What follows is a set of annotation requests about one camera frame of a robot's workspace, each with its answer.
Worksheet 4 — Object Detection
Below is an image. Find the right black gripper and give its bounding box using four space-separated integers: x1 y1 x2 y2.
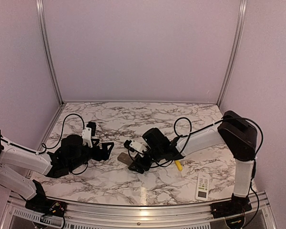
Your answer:
128 146 163 174

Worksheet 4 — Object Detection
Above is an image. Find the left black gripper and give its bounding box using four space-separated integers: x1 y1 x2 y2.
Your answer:
69 138 114 171

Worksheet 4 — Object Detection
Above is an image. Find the white remote control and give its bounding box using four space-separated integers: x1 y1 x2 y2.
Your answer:
117 153 133 166
195 172 210 201

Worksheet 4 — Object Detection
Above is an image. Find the yellow handle screwdriver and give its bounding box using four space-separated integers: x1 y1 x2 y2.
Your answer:
174 160 183 171

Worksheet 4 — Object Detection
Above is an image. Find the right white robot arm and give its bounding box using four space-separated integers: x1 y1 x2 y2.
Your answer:
123 110 259 214

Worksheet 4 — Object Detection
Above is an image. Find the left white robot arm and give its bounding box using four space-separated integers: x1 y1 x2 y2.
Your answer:
0 127 114 212

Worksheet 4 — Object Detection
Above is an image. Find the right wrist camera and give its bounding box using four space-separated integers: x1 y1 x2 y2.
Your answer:
130 140 148 154

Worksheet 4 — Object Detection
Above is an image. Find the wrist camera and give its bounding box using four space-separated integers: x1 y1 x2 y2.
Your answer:
82 122 96 148
130 140 148 154

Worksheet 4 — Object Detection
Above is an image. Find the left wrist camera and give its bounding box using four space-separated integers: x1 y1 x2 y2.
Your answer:
82 122 96 148

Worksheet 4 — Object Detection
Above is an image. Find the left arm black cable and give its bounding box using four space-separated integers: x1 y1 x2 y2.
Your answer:
41 114 89 176

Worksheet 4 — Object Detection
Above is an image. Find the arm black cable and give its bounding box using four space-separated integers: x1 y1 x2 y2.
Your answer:
173 114 264 215
41 114 89 176

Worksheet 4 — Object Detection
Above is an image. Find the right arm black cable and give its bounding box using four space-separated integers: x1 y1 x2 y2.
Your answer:
173 114 264 215

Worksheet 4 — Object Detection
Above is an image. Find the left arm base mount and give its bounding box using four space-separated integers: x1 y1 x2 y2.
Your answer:
25 180 67 217

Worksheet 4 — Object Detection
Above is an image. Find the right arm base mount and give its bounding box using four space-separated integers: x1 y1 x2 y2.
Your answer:
211 194 252 219

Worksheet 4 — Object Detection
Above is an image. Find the front aluminium table rail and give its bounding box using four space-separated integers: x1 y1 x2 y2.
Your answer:
7 190 272 229

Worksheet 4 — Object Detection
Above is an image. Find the left aluminium frame post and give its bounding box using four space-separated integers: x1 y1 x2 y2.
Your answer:
36 0 64 106

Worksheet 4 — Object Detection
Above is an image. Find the aluminium frame post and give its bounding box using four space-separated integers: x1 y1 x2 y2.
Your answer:
36 0 64 106
216 0 248 107

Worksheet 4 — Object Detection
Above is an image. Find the right aluminium frame post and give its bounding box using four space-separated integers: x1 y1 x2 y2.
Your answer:
216 0 248 107

